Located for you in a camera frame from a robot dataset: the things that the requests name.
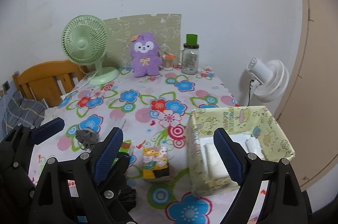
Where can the green desk fan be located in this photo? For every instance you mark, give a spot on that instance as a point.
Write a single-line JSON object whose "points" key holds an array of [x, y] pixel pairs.
{"points": [[81, 43]]}

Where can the green printed wall poster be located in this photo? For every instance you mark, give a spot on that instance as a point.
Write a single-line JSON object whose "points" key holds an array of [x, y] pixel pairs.
{"points": [[148, 24]]}

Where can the green packet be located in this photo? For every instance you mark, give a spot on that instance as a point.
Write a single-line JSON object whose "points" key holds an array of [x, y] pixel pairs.
{"points": [[126, 146]]}

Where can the white rolled towel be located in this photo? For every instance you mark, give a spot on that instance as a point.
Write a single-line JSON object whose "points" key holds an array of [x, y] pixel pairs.
{"points": [[212, 160], [253, 146]]}

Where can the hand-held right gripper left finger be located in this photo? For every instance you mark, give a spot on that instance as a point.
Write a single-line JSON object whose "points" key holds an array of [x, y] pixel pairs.
{"points": [[108, 158]]}

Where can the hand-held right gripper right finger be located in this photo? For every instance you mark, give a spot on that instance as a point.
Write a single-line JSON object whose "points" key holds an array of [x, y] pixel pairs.
{"points": [[227, 158]]}

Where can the yellow printed storage box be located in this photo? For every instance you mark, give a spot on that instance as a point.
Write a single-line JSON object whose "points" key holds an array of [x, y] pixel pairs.
{"points": [[264, 121]]}

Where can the black cloth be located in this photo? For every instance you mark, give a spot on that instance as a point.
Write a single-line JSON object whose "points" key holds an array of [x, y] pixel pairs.
{"points": [[129, 197]]}

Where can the yellow cartoon tissue packet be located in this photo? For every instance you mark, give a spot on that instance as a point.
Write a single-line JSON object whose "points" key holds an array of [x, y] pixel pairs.
{"points": [[155, 160]]}

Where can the purple plush toy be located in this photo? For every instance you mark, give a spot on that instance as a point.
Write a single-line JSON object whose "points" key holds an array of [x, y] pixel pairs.
{"points": [[145, 65]]}

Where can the beige door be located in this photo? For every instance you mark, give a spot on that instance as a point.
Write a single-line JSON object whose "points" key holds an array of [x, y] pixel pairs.
{"points": [[317, 81]]}

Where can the glass jar mug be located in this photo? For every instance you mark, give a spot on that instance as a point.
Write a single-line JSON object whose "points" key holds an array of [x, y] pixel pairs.
{"points": [[190, 60]]}

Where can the grey plaid blanket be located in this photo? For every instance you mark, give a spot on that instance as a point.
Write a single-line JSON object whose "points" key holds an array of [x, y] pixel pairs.
{"points": [[23, 108]]}

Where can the cotton swab container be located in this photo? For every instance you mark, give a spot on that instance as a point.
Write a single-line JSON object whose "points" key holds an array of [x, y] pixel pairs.
{"points": [[167, 64]]}

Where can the green plastic cup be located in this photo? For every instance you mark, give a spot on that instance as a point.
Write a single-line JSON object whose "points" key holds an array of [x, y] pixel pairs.
{"points": [[192, 39]]}

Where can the floral tablecloth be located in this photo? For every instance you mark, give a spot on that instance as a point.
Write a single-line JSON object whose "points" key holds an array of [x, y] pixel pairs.
{"points": [[118, 110]]}

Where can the white fan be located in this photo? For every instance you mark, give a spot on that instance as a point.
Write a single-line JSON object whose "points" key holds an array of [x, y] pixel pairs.
{"points": [[272, 78]]}

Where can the wooden chair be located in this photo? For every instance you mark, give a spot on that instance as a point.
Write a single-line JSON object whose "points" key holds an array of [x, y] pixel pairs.
{"points": [[39, 73]]}

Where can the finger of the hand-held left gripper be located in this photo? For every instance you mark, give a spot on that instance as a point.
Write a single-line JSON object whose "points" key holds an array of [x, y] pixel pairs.
{"points": [[47, 129], [118, 173]]}

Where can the dark grey sock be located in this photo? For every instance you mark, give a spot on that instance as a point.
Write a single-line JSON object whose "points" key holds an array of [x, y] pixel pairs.
{"points": [[88, 138]]}

